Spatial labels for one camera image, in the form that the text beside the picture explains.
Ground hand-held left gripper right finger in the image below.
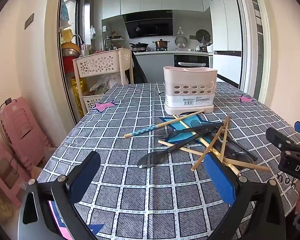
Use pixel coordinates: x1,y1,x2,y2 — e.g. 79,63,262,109
203,152,287,240

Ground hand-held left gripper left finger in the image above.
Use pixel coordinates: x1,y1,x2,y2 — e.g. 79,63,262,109
17,151,101,240

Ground blue patterned wooden chopstick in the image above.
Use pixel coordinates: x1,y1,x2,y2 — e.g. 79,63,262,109
124,110,205,138

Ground pale pink utensil holder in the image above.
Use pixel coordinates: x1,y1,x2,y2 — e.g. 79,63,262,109
163,66,217,115

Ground grey checked tablecloth with stars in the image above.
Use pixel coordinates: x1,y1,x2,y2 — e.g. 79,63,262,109
37,81,300,240

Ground wooden chopstick with speckled end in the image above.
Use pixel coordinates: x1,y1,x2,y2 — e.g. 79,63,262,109
173,115,241,175

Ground gold foil package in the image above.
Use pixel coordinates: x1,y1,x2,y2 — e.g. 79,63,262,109
70,77,87,114

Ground snack bags in trolley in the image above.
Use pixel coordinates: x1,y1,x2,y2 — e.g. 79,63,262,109
89,74,122,96

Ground beige perforated storage trolley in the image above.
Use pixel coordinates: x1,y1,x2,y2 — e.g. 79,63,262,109
73,48,134,117

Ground white refrigerator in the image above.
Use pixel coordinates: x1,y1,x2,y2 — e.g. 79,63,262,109
209,0,242,87

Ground metal mixing bowl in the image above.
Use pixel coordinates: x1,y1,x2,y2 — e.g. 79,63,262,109
61,42,81,57

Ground round dark strainer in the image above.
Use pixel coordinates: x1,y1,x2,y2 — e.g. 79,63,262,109
195,29,212,43

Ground glass kettle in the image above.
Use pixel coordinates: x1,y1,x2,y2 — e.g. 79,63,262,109
103,36,115,52

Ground chrome kitchen faucet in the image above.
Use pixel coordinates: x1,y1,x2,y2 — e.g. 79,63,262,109
72,34,85,46

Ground round metal steamer rack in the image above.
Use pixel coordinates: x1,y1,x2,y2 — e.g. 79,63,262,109
175,35,188,48

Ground black wok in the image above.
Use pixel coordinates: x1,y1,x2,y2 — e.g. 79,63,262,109
129,42,150,52

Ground yellow box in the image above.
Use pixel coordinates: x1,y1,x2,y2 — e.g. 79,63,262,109
61,29,74,42

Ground copper cooking pot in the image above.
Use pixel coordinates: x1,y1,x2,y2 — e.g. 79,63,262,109
152,39,170,49

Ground black range hood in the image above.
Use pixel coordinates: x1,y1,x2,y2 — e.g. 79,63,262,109
122,10,174,40

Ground grey wall switch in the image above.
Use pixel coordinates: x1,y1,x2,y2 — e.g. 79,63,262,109
24,13,35,29

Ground white wall cabinets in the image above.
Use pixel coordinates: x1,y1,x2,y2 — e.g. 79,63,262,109
101,0,211,20

